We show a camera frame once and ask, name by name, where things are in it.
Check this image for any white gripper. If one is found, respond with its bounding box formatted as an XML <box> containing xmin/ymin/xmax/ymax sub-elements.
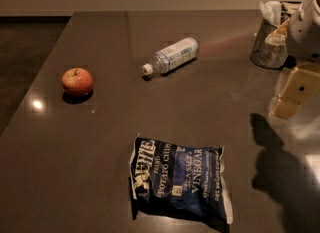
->
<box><xmin>265</xmin><ymin>0</ymin><xmax>320</xmax><ymax>118</ymax></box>

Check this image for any red apple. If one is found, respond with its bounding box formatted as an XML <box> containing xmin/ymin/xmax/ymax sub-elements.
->
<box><xmin>61</xmin><ymin>68</ymin><xmax>93</xmax><ymax>97</ymax></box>

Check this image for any blue kettle chip bag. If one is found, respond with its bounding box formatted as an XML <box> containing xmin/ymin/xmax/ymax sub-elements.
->
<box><xmin>129</xmin><ymin>137</ymin><xmax>233</xmax><ymax>224</ymax></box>

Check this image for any metal mesh cup holder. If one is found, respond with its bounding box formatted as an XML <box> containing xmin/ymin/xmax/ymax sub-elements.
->
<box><xmin>250</xmin><ymin>20</ymin><xmax>288</xmax><ymax>69</ymax></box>

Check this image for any white crumpled napkin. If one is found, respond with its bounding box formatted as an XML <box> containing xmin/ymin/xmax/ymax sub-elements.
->
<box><xmin>259</xmin><ymin>1</ymin><xmax>282</xmax><ymax>26</ymax></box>

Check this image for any clear plastic water bottle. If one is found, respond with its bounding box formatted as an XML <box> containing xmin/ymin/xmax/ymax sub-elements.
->
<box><xmin>142</xmin><ymin>37</ymin><xmax>199</xmax><ymax>76</ymax></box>

